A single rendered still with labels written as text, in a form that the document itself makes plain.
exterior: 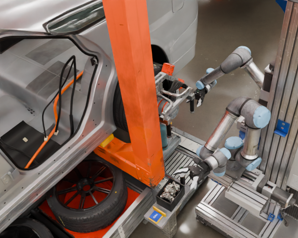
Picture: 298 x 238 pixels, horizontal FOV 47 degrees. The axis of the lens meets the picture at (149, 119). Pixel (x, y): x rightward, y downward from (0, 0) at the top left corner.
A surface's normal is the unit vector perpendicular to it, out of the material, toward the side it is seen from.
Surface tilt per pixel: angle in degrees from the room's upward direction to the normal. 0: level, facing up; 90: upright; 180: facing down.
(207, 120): 0
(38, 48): 2
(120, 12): 90
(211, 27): 0
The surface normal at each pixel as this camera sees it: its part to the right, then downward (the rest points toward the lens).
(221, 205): -0.10, -0.71
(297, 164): -0.64, 0.58
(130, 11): 0.78, 0.38
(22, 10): 0.37, -0.46
